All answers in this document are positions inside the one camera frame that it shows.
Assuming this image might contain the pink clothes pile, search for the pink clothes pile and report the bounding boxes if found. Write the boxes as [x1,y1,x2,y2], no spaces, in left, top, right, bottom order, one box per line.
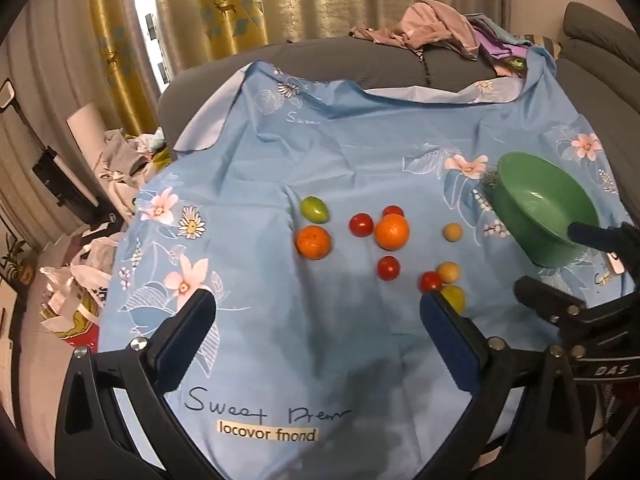
[348,1,483,61]

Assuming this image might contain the grey sofa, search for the grey sofa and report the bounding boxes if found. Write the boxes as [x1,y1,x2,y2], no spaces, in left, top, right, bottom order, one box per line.
[157,2,640,156]

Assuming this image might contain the green plastic bowl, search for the green plastic bowl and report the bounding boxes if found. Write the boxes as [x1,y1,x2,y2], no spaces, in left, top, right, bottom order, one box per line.
[482,152,601,268]

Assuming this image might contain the blue floral cloth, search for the blue floral cloth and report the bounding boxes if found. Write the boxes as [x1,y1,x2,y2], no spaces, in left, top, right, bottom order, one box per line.
[97,47,626,480]

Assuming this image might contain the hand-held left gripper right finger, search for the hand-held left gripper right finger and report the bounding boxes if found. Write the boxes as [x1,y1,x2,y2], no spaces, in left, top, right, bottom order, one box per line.
[419,289,586,480]

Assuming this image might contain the white plastic bags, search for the white plastic bags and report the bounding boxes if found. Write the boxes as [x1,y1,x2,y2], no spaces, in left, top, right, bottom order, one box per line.
[40,232,121,341]

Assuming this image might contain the white cylinder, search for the white cylinder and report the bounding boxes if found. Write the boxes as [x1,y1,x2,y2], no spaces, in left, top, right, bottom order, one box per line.
[66,102,108,161]

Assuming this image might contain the purple clothes pile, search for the purple clothes pile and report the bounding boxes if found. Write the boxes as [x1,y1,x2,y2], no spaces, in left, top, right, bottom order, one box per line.
[467,14,531,78]

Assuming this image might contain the potted plant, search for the potted plant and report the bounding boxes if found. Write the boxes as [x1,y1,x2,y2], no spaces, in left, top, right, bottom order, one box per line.
[0,240,38,286]

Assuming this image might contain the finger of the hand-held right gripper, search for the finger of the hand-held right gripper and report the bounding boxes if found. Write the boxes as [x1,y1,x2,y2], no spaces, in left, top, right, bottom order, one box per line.
[515,275,588,330]
[568,221,640,263]

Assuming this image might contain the yellow deer print curtain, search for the yellow deer print curtain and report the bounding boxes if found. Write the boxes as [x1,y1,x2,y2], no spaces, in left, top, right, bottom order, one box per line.
[90,0,271,136]

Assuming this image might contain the green tomato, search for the green tomato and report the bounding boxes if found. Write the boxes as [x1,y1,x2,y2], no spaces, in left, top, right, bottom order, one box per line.
[300,196,331,223]

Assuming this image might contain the black flat box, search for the black flat box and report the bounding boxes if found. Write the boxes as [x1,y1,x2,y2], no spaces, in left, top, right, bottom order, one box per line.
[32,145,101,208]

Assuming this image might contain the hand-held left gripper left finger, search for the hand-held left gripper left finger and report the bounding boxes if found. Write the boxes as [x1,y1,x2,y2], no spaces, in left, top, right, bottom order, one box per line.
[55,287,218,480]

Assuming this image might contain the pile of light clothes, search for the pile of light clothes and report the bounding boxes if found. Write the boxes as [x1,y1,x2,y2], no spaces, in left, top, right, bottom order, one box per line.
[97,127,173,196]

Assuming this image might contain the yellow-green tomato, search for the yellow-green tomato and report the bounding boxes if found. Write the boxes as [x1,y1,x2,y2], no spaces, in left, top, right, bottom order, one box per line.
[440,285,466,311]

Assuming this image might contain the orange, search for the orange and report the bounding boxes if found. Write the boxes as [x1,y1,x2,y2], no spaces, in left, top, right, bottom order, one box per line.
[375,213,411,252]
[295,225,332,261]

